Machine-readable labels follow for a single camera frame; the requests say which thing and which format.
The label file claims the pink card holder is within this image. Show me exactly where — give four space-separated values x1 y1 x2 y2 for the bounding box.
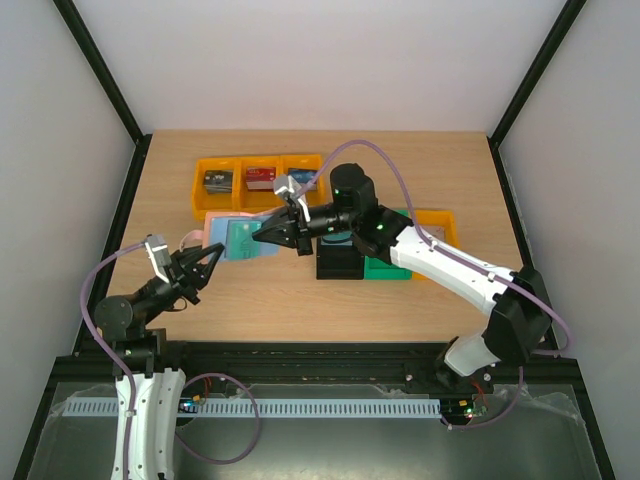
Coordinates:
179 209 279 262

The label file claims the yellow bin middle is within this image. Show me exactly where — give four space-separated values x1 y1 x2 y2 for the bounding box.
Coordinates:
239 156 282 212

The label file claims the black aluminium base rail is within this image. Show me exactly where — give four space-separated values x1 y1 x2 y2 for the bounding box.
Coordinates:
52 340 586 396

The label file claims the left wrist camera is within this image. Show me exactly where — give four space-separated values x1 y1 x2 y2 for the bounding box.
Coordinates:
144 234 171 284

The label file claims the black card stack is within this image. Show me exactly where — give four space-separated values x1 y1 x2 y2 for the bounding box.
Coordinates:
202 170 234 195

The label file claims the green bin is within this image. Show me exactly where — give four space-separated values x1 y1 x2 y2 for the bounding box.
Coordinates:
360 208 415 282

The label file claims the left black frame post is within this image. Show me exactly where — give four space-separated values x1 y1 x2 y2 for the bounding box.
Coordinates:
52 0 151 146

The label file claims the yellow bin left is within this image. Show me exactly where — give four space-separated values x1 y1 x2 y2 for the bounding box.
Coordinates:
191 157 240 220

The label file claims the yellow bin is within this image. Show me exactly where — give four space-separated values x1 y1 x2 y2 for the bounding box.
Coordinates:
409 208 462 281
239 156 282 212
281 154 328 206
191 157 240 220

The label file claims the yellow bin far right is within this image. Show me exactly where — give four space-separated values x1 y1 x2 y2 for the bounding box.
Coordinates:
409 208 462 281

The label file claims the pink card in bin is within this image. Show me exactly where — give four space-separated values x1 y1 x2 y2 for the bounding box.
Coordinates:
425 225 446 241

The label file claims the white slotted cable duct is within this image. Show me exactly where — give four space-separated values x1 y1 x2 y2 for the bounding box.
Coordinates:
52 395 442 419

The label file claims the teal card stack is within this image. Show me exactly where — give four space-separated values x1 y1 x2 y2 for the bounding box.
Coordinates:
321 236 352 246

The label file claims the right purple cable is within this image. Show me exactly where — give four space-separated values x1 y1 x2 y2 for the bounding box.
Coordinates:
297 139 572 432

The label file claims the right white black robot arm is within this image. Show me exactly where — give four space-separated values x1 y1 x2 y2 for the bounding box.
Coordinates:
252 163 551 392

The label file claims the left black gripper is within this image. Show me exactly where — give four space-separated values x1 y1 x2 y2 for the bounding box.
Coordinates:
136 240 222 325

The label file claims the blue card stack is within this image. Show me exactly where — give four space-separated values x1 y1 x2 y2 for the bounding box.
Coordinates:
288 168 317 184

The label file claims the red card stack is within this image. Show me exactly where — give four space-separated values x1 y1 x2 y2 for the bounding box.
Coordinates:
245 167 277 191

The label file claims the black bin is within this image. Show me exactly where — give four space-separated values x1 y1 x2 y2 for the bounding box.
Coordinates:
316 237 364 280

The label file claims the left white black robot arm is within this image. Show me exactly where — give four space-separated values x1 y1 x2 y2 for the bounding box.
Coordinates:
80 235 225 479

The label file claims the right black frame post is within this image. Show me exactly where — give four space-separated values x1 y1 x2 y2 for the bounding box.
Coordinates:
488 0 589 146

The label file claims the black frame post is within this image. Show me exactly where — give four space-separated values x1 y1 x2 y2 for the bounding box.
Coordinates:
52 0 151 146
488 0 589 146

